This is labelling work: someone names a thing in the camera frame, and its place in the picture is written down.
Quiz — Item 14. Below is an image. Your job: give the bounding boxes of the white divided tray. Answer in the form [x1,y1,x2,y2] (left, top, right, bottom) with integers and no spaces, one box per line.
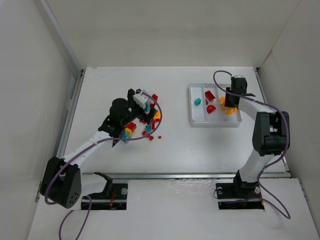
[189,83,242,128]

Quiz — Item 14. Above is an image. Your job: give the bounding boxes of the red stepped lego block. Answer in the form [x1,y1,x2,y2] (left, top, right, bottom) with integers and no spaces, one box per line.
[125,122,137,132]

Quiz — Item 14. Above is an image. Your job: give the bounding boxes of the aluminium rail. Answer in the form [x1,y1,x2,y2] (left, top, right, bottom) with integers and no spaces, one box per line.
[82,171,292,180]

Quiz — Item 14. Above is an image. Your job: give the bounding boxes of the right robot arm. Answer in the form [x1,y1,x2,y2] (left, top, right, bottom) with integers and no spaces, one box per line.
[219,76,290,199]

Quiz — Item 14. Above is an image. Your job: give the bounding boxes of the red arch lego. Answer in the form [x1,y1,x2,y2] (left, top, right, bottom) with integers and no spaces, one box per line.
[206,104,216,114]

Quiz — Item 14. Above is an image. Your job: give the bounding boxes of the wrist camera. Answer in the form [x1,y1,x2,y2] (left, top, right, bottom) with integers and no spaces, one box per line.
[133,91,150,110]
[230,76,248,95]

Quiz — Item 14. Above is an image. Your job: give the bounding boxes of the small teal lego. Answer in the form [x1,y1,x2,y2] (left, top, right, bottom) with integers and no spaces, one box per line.
[145,125,152,133]

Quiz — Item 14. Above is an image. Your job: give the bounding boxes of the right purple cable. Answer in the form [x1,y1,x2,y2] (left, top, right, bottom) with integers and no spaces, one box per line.
[212,70,291,220]

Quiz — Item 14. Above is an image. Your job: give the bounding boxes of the orange curved lego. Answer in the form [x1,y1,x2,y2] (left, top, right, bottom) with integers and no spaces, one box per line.
[225,110,234,116]

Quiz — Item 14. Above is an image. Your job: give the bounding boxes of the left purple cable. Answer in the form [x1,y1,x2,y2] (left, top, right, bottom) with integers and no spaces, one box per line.
[44,91,163,240]

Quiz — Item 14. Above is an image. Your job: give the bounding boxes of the teal long lego brick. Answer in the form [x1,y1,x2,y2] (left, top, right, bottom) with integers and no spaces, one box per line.
[144,101,151,114]

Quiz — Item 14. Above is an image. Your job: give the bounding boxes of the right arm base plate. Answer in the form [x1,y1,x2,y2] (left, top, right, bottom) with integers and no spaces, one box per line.
[214,182,265,210]

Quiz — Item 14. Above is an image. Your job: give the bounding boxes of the orange lego in tray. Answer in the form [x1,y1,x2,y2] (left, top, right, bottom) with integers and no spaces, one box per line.
[219,97,225,104]

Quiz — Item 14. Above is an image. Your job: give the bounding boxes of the purple cable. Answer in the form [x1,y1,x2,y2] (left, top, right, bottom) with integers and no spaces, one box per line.
[212,70,291,220]
[44,91,163,240]

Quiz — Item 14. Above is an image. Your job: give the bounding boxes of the teal yellow lego stack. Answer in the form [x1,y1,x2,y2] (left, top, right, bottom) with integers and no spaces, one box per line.
[121,128,133,144]

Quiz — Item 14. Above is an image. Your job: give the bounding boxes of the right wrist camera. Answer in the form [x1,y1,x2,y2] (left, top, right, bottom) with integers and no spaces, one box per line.
[230,76,248,95]

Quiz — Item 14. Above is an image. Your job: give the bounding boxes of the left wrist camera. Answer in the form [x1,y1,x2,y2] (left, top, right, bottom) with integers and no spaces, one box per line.
[133,91,150,110]

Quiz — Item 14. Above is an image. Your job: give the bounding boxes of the yellow arch lego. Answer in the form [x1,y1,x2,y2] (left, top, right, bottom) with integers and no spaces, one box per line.
[154,111,161,120]

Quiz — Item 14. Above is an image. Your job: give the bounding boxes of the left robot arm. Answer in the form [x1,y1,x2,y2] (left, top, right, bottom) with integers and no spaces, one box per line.
[39,89,162,209]

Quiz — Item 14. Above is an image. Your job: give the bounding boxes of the red sloped lego block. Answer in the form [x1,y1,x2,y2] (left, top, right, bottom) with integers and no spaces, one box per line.
[204,90,216,102]

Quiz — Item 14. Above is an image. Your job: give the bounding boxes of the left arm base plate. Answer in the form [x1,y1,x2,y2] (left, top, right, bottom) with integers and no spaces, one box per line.
[89,182,129,211]

